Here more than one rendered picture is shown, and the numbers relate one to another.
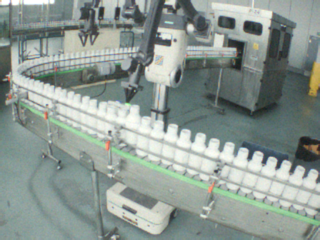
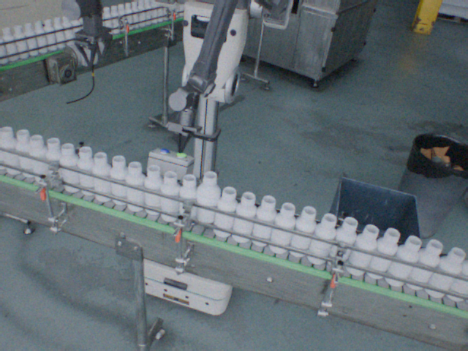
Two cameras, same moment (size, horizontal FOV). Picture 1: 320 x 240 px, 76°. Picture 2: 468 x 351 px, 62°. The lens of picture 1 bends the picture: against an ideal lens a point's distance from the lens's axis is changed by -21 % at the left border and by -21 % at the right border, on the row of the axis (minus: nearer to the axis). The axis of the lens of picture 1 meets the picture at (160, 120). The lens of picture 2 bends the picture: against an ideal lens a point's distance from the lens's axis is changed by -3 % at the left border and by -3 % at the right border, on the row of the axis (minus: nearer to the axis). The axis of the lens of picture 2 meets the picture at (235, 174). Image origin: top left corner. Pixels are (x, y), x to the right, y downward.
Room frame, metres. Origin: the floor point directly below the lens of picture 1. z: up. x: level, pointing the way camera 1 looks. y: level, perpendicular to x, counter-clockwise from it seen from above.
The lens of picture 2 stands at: (0.07, 0.29, 1.88)
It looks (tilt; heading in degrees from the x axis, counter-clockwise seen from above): 36 degrees down; 344
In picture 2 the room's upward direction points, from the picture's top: 8 degrees clockwise
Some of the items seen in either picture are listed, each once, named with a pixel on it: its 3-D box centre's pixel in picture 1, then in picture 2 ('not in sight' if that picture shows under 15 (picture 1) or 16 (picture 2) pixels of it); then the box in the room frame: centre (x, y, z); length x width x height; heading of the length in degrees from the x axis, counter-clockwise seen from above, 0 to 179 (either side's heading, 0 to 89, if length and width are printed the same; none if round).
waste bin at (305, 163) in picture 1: (306, 171); (428, 189); (1.88, -1.63, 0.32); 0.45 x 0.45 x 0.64
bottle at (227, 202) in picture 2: (144, 136); (226, 211); (0.93, 0.06, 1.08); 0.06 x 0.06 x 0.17
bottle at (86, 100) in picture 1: (86, 113); (120, 180); (1.10, 0.37, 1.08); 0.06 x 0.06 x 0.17
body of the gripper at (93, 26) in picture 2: (89, 25); (93, 23); (1.30, 0.43, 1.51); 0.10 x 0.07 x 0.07; 153
